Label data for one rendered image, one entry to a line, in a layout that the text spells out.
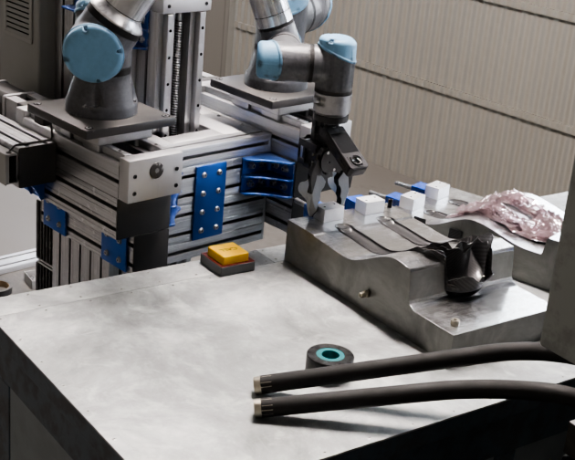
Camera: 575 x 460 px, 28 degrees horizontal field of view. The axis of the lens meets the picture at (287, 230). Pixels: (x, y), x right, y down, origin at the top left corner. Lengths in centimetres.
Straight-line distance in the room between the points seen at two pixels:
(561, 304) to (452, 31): 383
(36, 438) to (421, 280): 72
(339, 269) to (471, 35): 307
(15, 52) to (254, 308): 104
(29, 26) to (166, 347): 108
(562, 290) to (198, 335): 77
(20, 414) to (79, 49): 68
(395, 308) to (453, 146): 325
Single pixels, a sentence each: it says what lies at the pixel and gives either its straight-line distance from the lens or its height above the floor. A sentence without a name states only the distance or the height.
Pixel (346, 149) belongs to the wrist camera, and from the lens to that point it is 226.
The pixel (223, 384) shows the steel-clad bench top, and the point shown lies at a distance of 187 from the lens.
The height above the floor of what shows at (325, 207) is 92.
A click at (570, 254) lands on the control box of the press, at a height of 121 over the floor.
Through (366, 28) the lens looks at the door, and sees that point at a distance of 557.
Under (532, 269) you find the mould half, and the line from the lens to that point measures 238.
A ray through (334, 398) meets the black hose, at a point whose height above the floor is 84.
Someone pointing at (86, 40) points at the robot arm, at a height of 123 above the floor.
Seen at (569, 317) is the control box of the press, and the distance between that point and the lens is 146.
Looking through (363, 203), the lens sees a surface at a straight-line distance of 238.
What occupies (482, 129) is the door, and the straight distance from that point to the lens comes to 518.
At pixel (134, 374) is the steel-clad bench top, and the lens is 188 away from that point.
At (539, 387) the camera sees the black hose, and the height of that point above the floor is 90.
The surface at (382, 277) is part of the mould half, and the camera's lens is 210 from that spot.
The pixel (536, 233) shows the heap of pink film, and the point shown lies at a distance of 243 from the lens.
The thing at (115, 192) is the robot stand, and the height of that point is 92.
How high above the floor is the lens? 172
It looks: 21 degrees down
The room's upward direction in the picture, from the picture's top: 5 degrees clockwise
